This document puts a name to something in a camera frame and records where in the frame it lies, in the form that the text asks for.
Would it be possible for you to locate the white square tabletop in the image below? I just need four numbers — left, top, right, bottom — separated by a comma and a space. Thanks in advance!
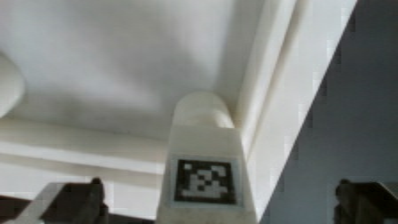
0, 0, 358, 218

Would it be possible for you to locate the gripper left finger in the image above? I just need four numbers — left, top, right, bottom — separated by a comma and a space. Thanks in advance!
0, 177, 108, 224

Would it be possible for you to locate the white table leg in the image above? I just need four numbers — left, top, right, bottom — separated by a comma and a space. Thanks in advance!
154, 92, 257, 224

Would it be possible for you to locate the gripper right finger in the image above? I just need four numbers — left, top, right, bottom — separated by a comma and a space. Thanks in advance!
333, 179, 398, 224

